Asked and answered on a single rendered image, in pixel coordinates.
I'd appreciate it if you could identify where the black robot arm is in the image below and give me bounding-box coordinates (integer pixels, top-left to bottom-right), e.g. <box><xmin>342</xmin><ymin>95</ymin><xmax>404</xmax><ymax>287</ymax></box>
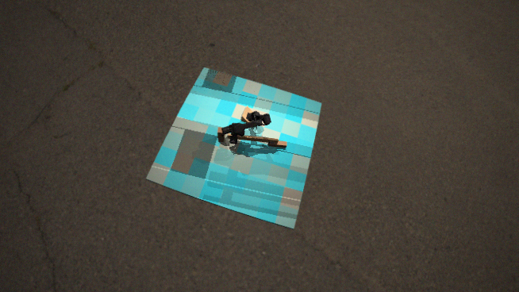
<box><xmin>221</xmin><ymin>111</ymin><xmax>271</xmax><ymax>136</ymax></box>

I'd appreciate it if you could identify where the long brown wooden rail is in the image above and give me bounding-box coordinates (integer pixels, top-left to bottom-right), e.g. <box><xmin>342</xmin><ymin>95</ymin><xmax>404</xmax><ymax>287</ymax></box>
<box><xmin>228</xmin><ymin>133</ymin><xmax>279</xmax><ymax>144</ymax></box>

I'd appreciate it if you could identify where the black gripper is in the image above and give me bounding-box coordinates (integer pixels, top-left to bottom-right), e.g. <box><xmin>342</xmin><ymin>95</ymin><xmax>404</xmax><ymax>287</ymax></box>
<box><xmin>229</xmin><ymin>134</ymin><xmax>238</xmax><ymax>144</ymax></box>

